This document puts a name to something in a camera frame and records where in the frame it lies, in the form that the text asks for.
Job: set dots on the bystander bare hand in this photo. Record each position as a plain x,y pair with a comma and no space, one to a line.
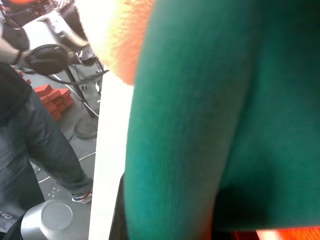
24,57

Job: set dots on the round black handheld device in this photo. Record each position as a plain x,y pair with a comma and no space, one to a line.
47,59

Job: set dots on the small orange box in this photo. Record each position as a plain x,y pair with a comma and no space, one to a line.
28,81

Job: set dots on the stack of red bricks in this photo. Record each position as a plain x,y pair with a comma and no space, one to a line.
56,100

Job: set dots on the black stand legs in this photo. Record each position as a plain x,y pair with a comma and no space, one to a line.
79,93

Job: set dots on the person in blue jeans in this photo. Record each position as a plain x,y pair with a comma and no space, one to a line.
27,135

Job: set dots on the silver robot body joint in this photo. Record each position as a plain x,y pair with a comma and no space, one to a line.
53,220

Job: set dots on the green knitted cloth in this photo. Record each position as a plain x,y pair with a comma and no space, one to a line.
200,112

